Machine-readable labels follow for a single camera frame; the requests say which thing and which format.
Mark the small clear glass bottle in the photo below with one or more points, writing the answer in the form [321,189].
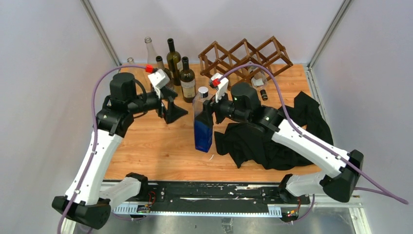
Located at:
[259,80]

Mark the black cloth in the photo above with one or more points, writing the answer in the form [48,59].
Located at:
[283,151]

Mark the brown bottle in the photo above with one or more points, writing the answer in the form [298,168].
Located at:
[160,65]

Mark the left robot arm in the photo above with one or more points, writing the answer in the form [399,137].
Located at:
[103,155]

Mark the blue labelled clear bottle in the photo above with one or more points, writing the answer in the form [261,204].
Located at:
[202,131]

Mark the aluminium frame rail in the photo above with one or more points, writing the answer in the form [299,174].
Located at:
[322,215]

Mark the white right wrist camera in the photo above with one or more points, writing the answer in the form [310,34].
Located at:
[220,84]

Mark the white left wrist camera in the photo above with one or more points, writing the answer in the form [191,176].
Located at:
[158,80]

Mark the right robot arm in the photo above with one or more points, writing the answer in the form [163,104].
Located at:
[340,170]

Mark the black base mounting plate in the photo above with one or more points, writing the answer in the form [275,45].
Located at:
[210,198]

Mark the dark green wine bottle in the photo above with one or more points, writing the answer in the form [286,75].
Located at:
[174,59]

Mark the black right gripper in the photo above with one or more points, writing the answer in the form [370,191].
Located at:
[209,109]

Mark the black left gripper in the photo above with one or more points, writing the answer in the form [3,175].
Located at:
[164,107]

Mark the brown wooden wine rack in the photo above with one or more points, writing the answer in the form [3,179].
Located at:
[271,54]

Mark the tall clear glass bottle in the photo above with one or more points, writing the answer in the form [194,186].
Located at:
[151,52]

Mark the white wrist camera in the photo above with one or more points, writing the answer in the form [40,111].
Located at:
[158,80]
[220,84]

